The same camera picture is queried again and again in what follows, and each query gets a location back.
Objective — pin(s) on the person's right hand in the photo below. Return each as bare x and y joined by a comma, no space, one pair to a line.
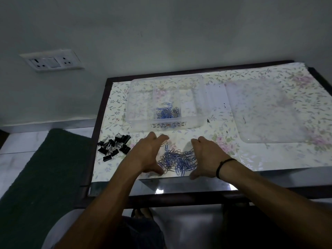
210,158

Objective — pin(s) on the person's left hand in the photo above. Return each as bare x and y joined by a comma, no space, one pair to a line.
144,155

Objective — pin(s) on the person's left middle finger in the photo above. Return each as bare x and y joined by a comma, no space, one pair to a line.
151,135

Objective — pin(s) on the person's right thumb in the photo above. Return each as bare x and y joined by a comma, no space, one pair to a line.
194,175

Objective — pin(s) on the person's right middle finger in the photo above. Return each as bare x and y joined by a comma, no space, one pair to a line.
204,140

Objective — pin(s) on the person's left thumb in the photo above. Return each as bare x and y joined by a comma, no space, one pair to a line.
158,170

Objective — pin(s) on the large pile of blue paper clips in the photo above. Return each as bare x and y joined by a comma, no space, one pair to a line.
179,160

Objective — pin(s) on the person's right forearm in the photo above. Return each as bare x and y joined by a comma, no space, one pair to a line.
272,199

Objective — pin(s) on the person's left forearm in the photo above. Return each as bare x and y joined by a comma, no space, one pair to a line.
103,210

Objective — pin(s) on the black wristband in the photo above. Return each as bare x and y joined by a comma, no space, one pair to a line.
220,164

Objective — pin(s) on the small heap of blue paper clips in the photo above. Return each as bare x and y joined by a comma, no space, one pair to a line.
167,112

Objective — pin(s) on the dark wooden table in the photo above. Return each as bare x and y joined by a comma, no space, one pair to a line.
181,200

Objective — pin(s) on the clear plastic storage box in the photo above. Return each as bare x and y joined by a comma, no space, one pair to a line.
141,101

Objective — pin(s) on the pile of black binder clips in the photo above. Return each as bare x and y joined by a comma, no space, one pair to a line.
115,146

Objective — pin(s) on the person's foot in sandal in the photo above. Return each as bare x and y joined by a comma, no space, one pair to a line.
142,213

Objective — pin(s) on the floral plastic table cover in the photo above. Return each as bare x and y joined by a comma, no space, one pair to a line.
259,155

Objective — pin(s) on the dark shorts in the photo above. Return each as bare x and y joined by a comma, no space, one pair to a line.
140,234

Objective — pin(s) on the clear plastic box lid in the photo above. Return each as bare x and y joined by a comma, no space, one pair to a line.
267,111

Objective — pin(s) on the dark green floor mat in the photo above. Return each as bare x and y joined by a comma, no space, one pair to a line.
44,178

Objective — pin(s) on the white wall socket plate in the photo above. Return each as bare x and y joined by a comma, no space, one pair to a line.
51,60

